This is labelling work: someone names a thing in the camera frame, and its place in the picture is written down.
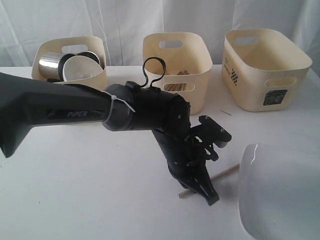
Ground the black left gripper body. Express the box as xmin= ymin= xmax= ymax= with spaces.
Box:
xmin=152 ymin=129 xmax=213 ymax=182

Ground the light wooden chopstick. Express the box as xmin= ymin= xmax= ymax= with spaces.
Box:
xmin=177 ymin=163 xmax=240 ymax=199

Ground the dark wooden chopstick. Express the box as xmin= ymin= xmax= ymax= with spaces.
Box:
xmin=176 ymin=70 xmax=190 ymax=76

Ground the white plastic bowl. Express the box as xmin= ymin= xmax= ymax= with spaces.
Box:
xmin=62 ymin=55 xmax=103 ymax=82

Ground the stainless steel bowl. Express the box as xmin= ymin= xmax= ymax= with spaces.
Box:
xmin=76 ymin=51 xmax=101 ymax=65

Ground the stainless steel table knife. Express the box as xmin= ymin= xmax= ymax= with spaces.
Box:
xmin=163 ymin=83 xmax=187 ymax=92

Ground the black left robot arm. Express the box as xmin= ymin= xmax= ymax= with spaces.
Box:
xmin=0 ymin=73 xmax=219 ymax=205

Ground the white square plate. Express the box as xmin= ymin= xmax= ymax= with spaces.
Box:
xmin=237 ymin=143 xmax=320 ymax=240

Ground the cream bin with triangle mark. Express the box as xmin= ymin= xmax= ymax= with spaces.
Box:
xmin=142 ymin=32 xmax=213 ymax=115

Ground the cream bin with square mark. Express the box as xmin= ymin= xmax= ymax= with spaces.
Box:
xmin=221 ymin=28 xmax=313 ymax=112

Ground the cream bin with circle mark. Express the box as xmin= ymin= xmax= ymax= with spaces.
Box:
xmin=31 ymin=36 xmax=108 ymax=91

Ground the white curtain backdrop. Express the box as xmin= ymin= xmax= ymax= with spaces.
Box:
xmin=0 ymin=0 xmax=320 ymax=72

